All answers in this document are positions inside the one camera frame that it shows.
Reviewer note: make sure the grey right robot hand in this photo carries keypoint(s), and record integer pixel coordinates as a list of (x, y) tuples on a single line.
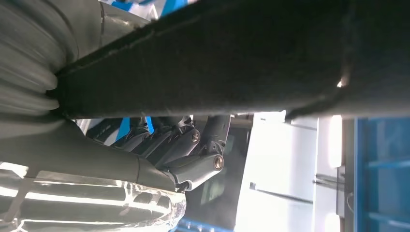
[(80, 160)]

